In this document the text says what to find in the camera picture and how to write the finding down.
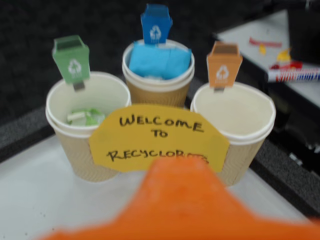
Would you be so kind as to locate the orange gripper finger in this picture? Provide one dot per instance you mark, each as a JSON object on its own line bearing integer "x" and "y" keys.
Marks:
{"x": 180, "y": 205}

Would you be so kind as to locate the green paper wad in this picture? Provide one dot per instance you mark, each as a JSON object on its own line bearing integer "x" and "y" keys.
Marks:
{"x": 85, "y": 117}

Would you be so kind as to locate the blue paper wad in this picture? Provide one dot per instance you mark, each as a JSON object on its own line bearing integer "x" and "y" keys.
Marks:
{"x": 155, "y": 61}

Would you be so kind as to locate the yellow welcome sign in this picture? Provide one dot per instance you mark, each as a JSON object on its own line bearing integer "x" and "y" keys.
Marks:
{"x": 140, "y": 142}

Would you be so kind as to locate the paper cup with orange tag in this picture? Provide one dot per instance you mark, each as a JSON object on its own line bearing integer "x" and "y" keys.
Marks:
{"x": 232, "y": 112}

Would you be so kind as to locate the paper cup with blue tag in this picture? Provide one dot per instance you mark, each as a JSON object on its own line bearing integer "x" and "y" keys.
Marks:
{"x": 155, "y": 95}

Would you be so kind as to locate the paper cup with green tag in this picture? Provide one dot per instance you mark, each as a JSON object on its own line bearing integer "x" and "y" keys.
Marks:
{"x": 75, "y": 150}

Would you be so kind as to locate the small metal clamp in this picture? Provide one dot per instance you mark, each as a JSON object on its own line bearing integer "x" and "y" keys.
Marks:
{"x": 297, "y": 159}

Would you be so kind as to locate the orange recycling bin tag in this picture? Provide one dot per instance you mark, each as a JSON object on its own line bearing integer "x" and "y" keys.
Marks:
{"x": 223, "y": 67}

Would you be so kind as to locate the red and yellow wrapper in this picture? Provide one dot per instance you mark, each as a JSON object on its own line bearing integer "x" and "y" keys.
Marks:
{"x": 287, "y": 65}

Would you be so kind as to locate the small yellow wrapper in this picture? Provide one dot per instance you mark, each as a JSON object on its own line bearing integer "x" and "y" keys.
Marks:
{"x": 262, "y": 48}

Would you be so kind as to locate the green recycling bin tag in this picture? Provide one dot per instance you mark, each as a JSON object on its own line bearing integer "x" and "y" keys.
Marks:
{"x": 72, "y": 62}

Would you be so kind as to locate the blue recycling bin tag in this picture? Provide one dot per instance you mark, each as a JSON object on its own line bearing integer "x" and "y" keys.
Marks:
{"x": 156, "y": 27}

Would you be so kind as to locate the large yellow wrapper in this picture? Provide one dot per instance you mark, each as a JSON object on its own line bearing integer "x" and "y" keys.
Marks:
{"x": 284, "y": 55}

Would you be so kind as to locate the long red wrapper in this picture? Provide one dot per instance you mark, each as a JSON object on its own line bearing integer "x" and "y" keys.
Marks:
{"x": 265, "y": 42}

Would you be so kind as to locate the white table with black edge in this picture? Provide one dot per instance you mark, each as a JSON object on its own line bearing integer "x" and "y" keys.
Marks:
{"x": 250, "y": 30}

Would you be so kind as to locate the black box object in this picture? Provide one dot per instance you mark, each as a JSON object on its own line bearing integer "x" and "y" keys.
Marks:
{"x": 305, "y": 35}

